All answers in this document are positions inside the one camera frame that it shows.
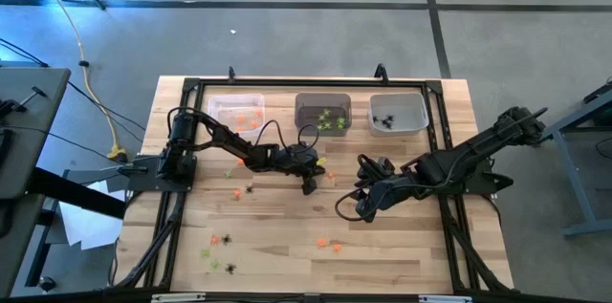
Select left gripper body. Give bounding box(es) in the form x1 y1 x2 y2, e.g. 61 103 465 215
286 143 327 197

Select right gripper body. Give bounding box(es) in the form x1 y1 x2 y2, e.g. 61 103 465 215
356 181 407 223

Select smoky grey plastic bin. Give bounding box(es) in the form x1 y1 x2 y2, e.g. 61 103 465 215
294 92 354 138

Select clear plastic bin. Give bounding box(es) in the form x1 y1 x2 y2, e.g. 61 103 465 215
207 92 267 139

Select white plastic bin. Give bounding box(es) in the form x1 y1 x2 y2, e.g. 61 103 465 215
367 91 430 138

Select white light bar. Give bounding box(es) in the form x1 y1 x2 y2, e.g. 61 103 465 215
419 294 473 303
151 292 207 303

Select black clamp with silver rod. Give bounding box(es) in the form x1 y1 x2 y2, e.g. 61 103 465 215
98 162 162 178

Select white paper sheets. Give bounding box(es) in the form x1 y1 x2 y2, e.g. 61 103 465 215
57 187 126 251

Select black support beam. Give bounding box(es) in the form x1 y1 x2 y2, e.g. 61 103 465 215
26 166 128 221

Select grey side table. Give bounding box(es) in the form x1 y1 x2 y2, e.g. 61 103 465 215
0 192 47 297
0 67 72 199

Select black desk clamp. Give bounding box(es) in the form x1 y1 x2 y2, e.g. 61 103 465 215
0 85 50 120

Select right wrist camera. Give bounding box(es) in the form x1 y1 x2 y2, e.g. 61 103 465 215
370 156 397 183

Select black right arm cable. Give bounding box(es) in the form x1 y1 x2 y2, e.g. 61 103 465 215
333 186 370 224

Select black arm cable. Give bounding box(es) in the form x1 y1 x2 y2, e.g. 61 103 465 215
333 186 370 224
251 119 321 152

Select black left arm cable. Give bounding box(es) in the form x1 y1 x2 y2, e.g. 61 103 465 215
251 119 321 152

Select blue-grey metal table frame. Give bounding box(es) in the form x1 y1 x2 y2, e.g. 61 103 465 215
525 80 612 240

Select yellow floor cable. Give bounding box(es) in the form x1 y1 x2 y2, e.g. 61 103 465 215
23 0 129 161

